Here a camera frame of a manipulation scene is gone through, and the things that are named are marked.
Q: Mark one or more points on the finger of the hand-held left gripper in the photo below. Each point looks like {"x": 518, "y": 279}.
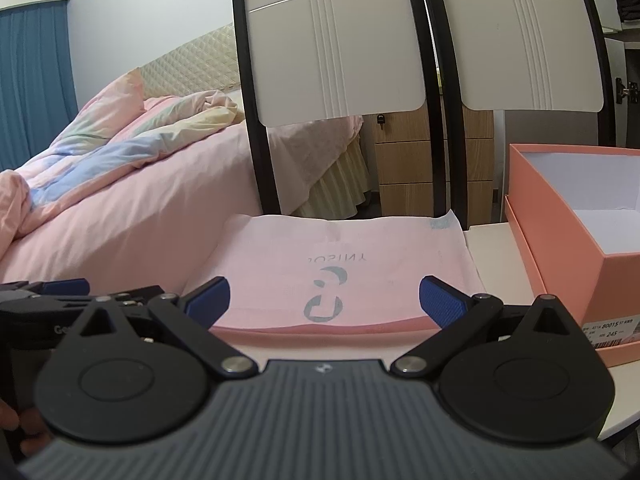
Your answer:
{"x": 142, "y": 294}
{"x": 65, "y": 287}

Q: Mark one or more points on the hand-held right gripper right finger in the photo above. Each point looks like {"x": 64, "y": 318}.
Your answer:
{"x": 440, "y": 300}

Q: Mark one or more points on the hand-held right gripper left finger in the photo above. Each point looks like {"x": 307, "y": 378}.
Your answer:
{"x": 210, "y": 300}

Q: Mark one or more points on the person's left hand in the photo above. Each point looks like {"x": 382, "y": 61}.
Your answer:
{"x": 30, "y": 422}

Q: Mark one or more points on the pastel patterned quilt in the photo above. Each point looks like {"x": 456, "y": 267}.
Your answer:
{"x": 125, "y": 155}

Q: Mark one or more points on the wooden drawer cabinet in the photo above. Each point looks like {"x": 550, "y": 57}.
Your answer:
{"x": 415, "y": 160}

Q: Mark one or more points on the cream bed skirt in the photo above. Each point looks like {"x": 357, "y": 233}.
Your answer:
{"x": 340, "y": 185}

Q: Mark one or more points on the pastel pillow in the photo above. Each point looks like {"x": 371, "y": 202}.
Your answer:
{"x": 107, "y": 110}

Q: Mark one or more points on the small drawer key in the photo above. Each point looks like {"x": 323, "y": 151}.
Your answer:
{"x": 381, "y": 120}

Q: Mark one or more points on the blue curtain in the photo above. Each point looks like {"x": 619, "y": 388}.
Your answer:
{"x": 35, "y": 85}

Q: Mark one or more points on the beige quilted headboard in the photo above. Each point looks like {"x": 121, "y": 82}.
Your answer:
{"x": 195, "y": 60}

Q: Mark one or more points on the metal door hinge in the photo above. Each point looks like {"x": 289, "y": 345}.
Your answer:
{"x": 623, "y": 92}

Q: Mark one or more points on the white wardrobe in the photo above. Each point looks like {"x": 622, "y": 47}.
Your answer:
{"x": 617, "y": 85}

